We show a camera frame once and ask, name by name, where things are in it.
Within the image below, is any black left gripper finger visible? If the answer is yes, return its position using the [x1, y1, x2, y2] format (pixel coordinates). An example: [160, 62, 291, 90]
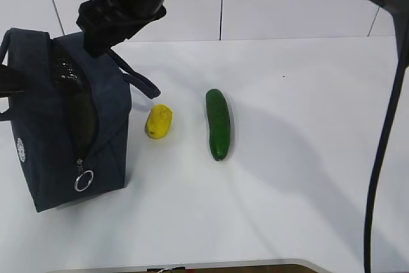
[0, 65, 27, 97]

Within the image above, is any green cucumber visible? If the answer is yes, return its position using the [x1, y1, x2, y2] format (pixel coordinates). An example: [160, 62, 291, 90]
[205, 89, 231, 161]

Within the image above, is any navy blue lunch bag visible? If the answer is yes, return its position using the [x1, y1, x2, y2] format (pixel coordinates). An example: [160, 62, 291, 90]
[1, 28, 160, 212]

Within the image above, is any yellow lemon toy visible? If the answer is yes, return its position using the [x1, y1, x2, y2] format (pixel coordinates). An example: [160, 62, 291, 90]
[145, 104, 173, 139]

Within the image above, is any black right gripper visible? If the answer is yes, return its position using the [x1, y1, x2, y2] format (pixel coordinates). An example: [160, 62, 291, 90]
[77, 0, 166, 58]

